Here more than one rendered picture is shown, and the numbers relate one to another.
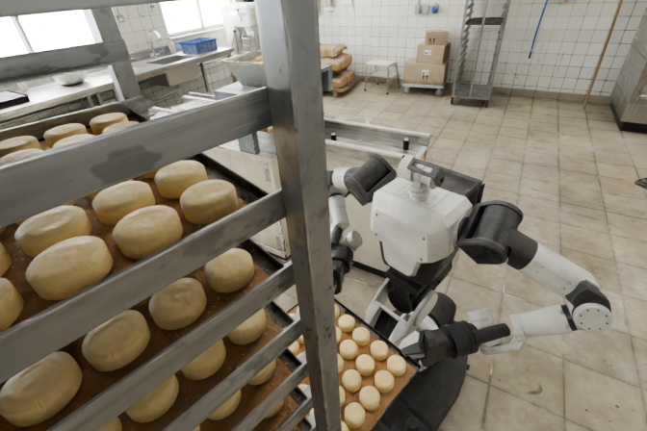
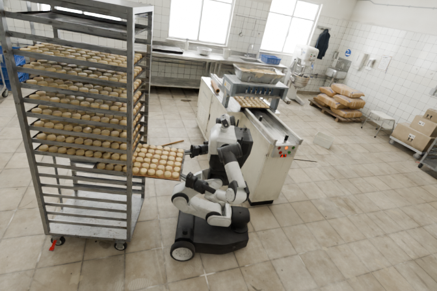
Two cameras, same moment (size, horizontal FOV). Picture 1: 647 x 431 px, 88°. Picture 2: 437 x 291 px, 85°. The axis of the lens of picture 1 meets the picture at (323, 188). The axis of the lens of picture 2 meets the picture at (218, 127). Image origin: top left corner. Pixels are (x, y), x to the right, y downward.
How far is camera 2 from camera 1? 124 cm
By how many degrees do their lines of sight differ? 31
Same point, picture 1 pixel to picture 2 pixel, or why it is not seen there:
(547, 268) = (229, 169)
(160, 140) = (112, 50)
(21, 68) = not seen: hidden behind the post
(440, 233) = (214, 141)
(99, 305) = (99, 65)
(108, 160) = (106, 49)
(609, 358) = not seen: outside the picture
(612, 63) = not seen: outside the picture
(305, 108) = (129, 54)
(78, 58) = (140, 41)
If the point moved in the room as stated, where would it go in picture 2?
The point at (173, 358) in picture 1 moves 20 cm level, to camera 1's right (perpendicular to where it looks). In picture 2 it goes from (104, 82) to (124, 94)
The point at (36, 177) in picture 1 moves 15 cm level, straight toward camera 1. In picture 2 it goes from (99, 48) to (87, 53)
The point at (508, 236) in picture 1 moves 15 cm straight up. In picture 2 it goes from (227, 152) to (231, 131)
